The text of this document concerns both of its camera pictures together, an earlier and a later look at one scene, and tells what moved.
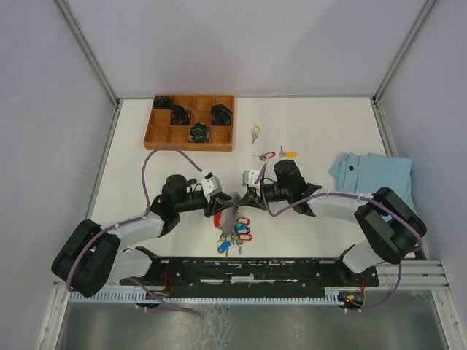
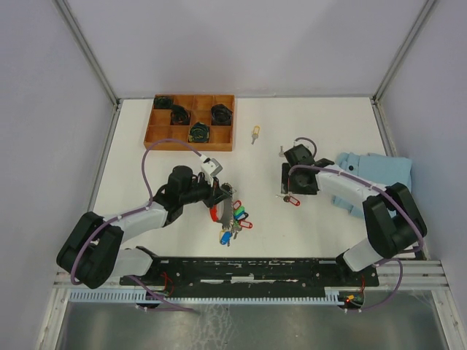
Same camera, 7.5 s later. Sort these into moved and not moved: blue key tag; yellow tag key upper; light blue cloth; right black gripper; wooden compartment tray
Moved: blue key tag; right black gripper
Not moved: wooden compartment tray; light blue cloth; yellow tag key upper
